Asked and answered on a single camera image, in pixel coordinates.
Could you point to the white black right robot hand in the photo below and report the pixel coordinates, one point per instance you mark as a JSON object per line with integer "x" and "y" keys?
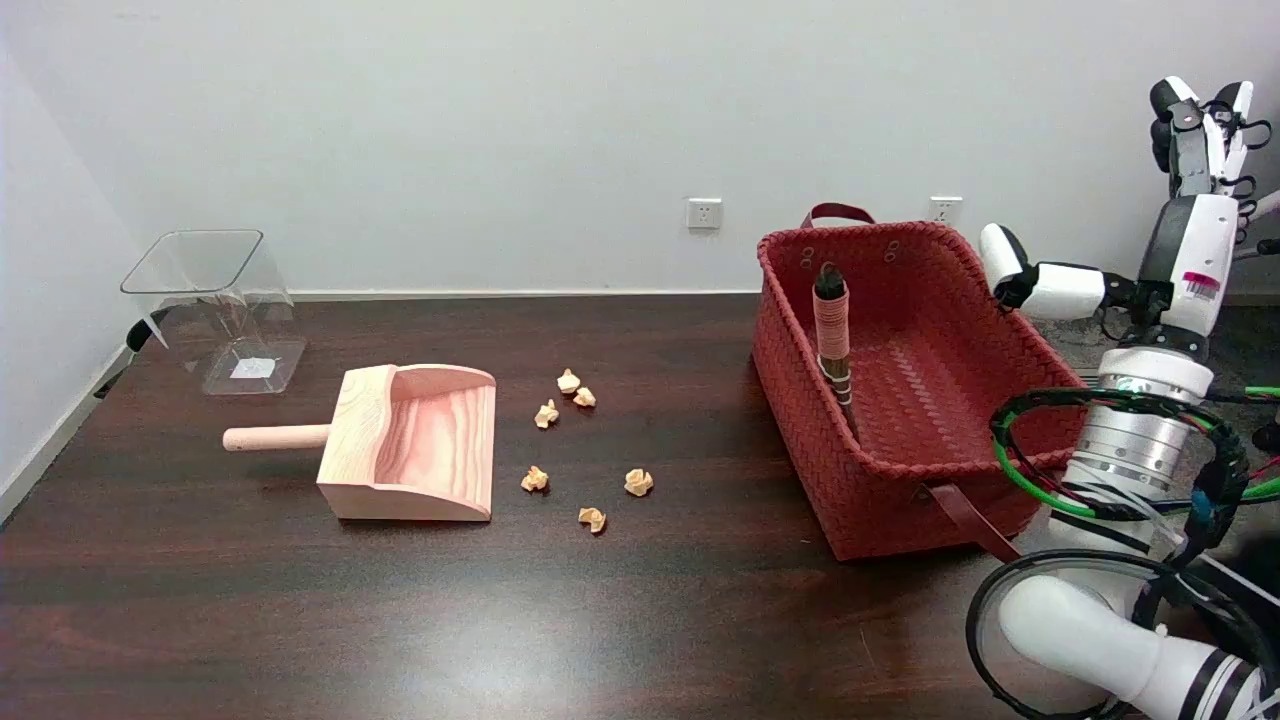
{"x": 1190, "y": 260}

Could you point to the clear plastic bin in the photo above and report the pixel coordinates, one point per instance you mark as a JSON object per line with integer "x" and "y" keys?
{"x": 232, "y": 300}

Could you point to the red woven basket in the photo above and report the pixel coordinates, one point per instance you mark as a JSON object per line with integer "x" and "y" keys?
{"x": 880, "y": 500}

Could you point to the white wall outlet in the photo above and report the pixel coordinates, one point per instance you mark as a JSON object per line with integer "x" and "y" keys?
{"x": 704, "y": 213}
{"x": 945, "y": 208}

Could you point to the small black object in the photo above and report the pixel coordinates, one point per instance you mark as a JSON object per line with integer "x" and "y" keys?
{"x": 140, "y": 335}

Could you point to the wooden dustpan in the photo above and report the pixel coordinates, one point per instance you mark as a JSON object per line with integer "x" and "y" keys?
{"x": 410, "y": 450}

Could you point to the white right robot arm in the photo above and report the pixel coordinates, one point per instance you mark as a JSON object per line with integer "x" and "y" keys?
{"x": 1090, "y": 630}

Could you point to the crumpled paper ball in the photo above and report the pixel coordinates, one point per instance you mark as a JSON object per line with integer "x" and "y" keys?
{"x": 568, "y": 380}
{"x": 535, "y": 479}
{"x": 584, "y": 397}
{"x": 592, "y": 519}
{"x": 638, "y": 482}
{"x": 546, "y": 413}

